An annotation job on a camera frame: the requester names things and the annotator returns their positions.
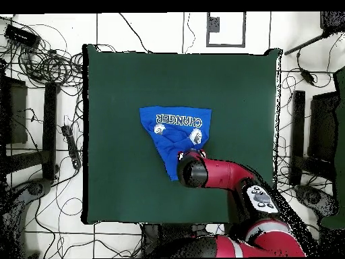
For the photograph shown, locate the grey square frame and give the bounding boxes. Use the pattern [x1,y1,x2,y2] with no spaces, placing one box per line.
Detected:
[206,11,247,49]

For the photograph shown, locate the black rod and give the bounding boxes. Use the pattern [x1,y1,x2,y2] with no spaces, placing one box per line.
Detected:
[284,30,328,56]

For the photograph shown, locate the blue printed t-shirt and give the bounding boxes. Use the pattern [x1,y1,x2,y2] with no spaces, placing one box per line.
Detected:
[139,105,213,182]

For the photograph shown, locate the long black cable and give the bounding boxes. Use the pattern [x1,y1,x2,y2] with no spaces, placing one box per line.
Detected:
[118,12,154,54]

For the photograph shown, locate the tangled black cable coil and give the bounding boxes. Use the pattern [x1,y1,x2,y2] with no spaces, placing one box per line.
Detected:
[15,47,84,90]

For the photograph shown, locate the black speckled block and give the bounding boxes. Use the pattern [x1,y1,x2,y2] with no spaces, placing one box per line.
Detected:
[319,11,345,34]

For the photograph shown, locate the black upright bar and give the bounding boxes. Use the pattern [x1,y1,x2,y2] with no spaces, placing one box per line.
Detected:
[42,82,59,181]
[289,90,306,187]

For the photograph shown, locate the dark green table cloth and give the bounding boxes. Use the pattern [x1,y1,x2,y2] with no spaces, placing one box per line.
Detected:
[82,44,282,225]

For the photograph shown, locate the black cable adapter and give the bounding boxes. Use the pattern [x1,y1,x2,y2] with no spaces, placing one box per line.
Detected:
[300,68,316,84]

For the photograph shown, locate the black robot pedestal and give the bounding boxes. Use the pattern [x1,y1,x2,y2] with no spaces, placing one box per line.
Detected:
[141,223,224,243]

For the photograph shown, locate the dark flat panel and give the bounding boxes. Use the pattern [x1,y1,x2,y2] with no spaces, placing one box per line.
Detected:
[307,91,340,163]
[0,75,28,145]

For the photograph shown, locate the black stand leg with caster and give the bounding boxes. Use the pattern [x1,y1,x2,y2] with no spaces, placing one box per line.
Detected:
[294,184,339,217]
[0,177,52,258]

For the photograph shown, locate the black power strip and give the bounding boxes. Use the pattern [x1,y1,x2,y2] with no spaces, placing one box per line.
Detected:
[61,125,82,170]

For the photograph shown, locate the small dark box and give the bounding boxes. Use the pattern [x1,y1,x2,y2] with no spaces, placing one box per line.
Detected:
[208,16,220,33]

